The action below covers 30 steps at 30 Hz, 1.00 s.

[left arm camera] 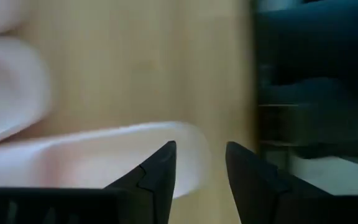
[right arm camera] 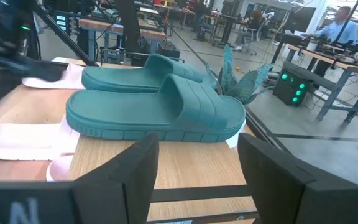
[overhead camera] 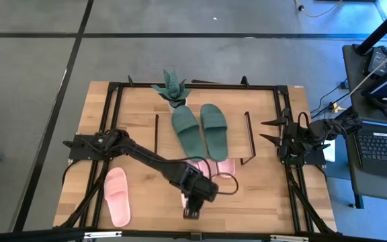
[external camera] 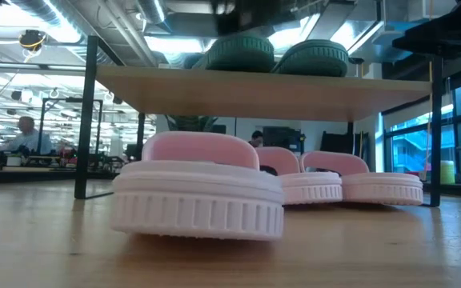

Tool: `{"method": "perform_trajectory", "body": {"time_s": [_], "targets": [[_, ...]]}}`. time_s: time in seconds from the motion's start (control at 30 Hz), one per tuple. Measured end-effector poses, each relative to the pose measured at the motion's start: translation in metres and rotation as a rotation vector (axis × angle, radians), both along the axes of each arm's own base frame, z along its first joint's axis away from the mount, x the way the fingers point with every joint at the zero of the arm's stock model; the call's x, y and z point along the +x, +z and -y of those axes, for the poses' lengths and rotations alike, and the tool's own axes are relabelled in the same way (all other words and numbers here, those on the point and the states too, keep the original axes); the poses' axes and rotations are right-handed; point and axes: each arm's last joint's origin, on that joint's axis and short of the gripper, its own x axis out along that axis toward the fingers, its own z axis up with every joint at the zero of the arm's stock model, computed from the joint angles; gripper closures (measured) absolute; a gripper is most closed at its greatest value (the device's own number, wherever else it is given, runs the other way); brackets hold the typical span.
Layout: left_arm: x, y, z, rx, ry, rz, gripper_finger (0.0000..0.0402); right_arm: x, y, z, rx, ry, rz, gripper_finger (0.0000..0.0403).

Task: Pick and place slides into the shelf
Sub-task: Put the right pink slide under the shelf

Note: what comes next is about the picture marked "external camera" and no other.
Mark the black metal frame rig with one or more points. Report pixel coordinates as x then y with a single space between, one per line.
99 128

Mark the artificial plant in white pot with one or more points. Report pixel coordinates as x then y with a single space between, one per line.
190 123

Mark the pale pink rubber slide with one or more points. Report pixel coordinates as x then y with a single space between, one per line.
198 208
382 192
310 192

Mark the black upright panel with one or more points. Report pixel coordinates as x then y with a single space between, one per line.
334 142

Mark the small black monitor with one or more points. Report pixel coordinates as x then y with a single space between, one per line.
218 129

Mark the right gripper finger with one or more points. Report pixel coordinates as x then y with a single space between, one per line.
422 42

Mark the green rubber slide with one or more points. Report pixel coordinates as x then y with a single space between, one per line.
314 60
238 56

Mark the silver ventilation duct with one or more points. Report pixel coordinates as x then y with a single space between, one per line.
152 10

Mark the person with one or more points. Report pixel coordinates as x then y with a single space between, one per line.
30 140
256 138

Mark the black machine cabinet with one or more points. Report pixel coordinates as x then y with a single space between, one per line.
282 138

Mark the wooden shelf with black frame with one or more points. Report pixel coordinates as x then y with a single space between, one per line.
254 94

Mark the yellow-green container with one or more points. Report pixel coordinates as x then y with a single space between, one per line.
447 172

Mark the black ceiling-hung camera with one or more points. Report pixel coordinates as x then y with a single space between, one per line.
32 40

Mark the white box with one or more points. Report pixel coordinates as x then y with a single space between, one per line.
13 161

